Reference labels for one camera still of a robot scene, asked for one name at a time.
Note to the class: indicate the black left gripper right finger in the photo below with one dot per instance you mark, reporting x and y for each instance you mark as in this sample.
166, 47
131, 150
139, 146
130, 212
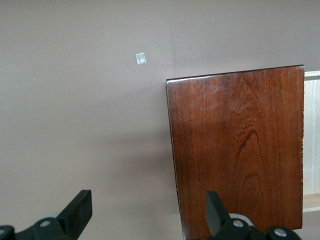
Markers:
217, 220

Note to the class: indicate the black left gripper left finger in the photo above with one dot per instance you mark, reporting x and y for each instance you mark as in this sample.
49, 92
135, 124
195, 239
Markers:
75, 217

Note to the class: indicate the dark brown wooden cabinet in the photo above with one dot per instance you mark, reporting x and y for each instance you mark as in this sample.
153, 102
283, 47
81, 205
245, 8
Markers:
235, 140

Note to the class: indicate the small clear tape patch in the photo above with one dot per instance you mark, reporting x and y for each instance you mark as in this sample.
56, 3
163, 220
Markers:
140, 58

